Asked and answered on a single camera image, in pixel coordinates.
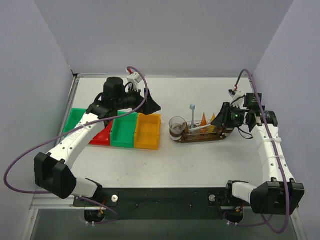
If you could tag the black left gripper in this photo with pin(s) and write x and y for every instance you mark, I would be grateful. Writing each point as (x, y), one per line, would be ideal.
(145, 101)

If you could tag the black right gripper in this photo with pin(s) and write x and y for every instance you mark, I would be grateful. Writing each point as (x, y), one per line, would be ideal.
(227, 116)

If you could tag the yellow toothpaste tube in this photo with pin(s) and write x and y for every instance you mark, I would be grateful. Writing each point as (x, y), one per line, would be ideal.
(212, 118)

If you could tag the white toothbrush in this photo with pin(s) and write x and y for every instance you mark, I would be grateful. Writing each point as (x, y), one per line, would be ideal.
(200, 128)
(192, 108)

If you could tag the orange toothpaste box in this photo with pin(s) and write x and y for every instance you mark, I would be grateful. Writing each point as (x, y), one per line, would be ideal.
(203, 120)

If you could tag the clear glass cup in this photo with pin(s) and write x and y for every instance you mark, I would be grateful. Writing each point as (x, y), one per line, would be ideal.
(177, 126)
(229, 129)

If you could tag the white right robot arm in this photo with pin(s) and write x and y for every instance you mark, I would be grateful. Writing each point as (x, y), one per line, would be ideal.
(279, 193)

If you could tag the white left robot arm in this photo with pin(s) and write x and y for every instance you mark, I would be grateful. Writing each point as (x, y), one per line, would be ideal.
(53, 170)

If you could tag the dark wooden oval tray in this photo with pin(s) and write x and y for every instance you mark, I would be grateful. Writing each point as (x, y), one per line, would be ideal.
(185, 140)

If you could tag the yellow bin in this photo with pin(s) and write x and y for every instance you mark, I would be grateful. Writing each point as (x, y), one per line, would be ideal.
(147, 131)

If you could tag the green bin with cups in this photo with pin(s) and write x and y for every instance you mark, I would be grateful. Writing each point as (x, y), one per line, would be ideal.
(123, 130)

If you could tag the red bin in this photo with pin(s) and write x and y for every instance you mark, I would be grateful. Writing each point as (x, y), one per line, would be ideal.
(104, 137)

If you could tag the green bin with toothbrushes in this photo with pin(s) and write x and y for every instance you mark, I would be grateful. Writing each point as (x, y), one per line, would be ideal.
(74, 118)

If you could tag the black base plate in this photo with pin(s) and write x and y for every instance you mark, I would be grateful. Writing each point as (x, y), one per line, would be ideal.
(203, 203)

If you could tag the aluminium frame rail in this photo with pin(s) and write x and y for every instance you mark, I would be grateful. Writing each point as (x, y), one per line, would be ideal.
(52, 202)

